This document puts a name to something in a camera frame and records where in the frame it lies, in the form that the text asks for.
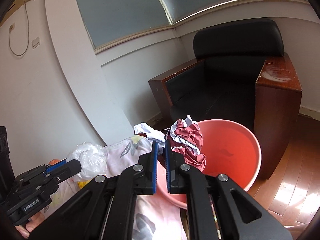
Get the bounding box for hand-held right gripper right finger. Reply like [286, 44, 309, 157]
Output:
[165, 140, 293, 240]

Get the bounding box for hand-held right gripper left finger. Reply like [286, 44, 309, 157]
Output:
[30, 140, 158, 240]

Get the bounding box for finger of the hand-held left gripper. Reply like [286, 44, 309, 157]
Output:
[46, 158, 82, 184]
[45, 160, 67, 173]

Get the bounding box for clear plastic bag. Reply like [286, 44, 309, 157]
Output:
[66, 142, 108, 182]

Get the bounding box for red white paper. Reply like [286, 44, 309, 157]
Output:
[166, 115, 207, 173]

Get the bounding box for pink plastic bucket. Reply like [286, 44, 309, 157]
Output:
[156, 119, 262, 209]

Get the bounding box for person's left hand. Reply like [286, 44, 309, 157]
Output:
[14, 205, 50, 239]

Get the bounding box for crumpled white blue paper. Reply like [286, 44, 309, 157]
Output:
[134, 122, 167, 143]

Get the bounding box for floral pink blanket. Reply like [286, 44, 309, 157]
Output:
[40, 135, 188, 240]

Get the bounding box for black armchair with wooden arms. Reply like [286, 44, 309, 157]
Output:
[148, 19, 303, 180]

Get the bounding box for grey wall cable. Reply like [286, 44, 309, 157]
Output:
[9, 0, 29, 57]

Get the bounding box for frosted window with white frame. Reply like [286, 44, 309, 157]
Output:
[71, 0, 309, 54]

